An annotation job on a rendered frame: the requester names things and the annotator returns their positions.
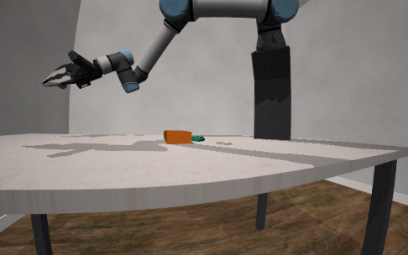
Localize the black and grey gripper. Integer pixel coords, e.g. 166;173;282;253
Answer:
42;60;103;89

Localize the orange bin rack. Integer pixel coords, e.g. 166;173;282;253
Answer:
164;130;191;144

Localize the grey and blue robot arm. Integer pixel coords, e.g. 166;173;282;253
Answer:
68;0;299;93

